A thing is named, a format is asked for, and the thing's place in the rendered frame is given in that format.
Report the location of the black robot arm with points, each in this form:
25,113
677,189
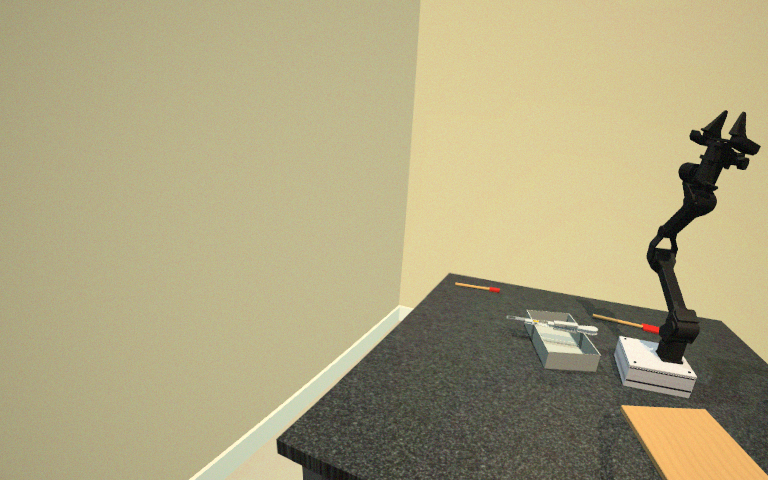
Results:
699,199

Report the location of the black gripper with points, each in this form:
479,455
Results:
717,151

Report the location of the light wooden board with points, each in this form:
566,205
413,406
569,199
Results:
688,444

